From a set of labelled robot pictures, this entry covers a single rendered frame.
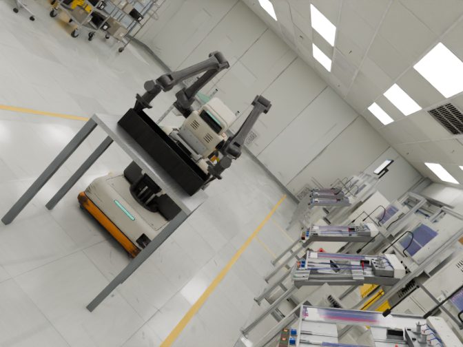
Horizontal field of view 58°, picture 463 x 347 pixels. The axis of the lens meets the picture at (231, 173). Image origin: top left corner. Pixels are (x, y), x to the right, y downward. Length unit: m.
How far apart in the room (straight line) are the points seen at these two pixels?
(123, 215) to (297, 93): 9.76
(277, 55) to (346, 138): 3.09
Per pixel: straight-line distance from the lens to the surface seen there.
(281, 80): 12.36
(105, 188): 3.00
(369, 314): 2.69
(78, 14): 7.75
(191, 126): 2.83
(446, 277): 3.57
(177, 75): 2.40
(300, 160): 12.14
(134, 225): 2.96
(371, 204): 8.13
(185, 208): 2.12
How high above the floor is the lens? 1.45
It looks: 10 degrees down
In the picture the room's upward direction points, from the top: 45 degrees clockwise
